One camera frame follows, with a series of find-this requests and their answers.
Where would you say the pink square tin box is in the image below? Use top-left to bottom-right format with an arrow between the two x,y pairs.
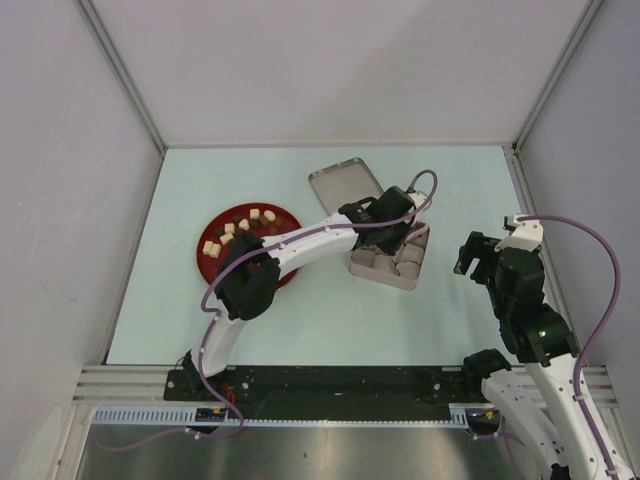
348,222 -> 431,291

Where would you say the red round plate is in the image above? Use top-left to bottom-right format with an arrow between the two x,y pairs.
196,202 -> 302,284

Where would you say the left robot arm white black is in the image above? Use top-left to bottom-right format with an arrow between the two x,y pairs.
183,186 -> 431,400

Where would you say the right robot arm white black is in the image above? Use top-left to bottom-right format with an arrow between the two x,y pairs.
454,227 -> 634,479

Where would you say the silver tin lid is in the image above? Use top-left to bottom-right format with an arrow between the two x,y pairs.
308,157 -> 383,215

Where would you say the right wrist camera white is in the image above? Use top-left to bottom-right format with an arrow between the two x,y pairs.
494,214 -> 543,252

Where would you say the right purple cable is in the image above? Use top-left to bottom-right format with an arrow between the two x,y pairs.
517,214 -> 622,480

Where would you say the white slotted cable duct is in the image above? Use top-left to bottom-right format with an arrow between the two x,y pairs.
92,405 -> 499,429

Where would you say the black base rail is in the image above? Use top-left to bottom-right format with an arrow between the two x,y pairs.
164,364 -> 501,421

